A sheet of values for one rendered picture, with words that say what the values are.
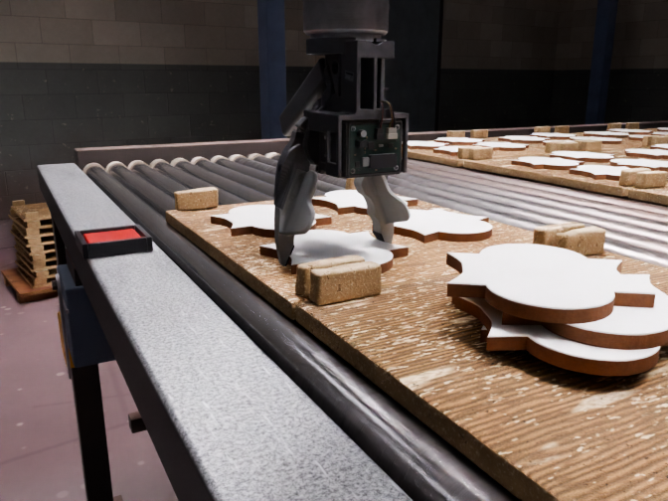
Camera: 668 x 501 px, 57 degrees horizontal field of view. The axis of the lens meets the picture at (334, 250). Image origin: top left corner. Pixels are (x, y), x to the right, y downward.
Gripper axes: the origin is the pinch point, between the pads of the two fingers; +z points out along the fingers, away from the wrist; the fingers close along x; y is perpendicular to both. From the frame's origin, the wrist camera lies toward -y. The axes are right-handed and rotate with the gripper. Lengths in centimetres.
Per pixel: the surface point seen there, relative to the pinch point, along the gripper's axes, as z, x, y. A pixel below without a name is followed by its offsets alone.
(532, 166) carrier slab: 0, 66, -37
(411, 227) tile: -0.5, 11.5, -3.0
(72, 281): 11.4, -21.6, -38.4
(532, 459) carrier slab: 0.3, -8.3, 34.8
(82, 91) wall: -4, 39, -520
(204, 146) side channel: 0, 18, -102
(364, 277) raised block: -1.4, -4.0, 12.4
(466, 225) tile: -0.5, 17.7, -0.8
